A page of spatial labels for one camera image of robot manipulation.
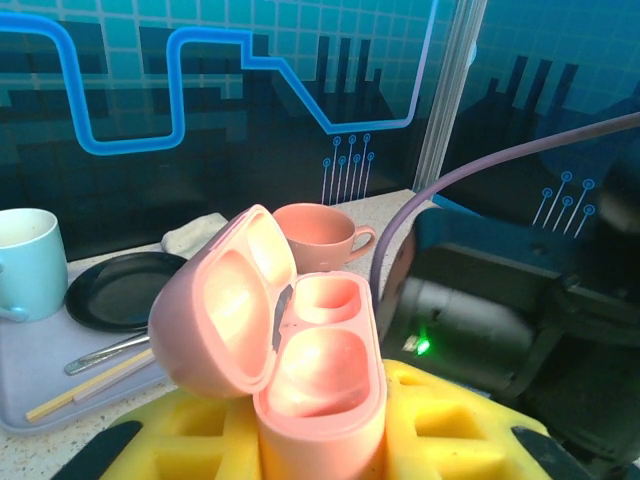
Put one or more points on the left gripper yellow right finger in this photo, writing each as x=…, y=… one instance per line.
x=450, y=440

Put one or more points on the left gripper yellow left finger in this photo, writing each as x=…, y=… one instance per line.
x=190, y=440

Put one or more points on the pink earbud charging case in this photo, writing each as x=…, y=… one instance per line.
x=215, y=320

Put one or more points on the metal knife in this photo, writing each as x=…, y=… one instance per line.
x=100, y=355

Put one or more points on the light wooden chopstick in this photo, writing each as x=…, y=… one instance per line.
x=75, y=392

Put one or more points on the black plate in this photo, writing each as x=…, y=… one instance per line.
x=120, y=295

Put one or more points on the salmon ceramic cup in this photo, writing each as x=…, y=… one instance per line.
x=320, y=240

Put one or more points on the lavender tray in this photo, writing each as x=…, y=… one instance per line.
x=30, y=360

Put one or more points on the beige folded cloth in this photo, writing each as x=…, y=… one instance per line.
x=192, y=235

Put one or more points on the light blue mug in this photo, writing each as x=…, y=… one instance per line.
x=30, y=260

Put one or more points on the aluminium frame post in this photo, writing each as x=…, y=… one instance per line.
x=452, y=100

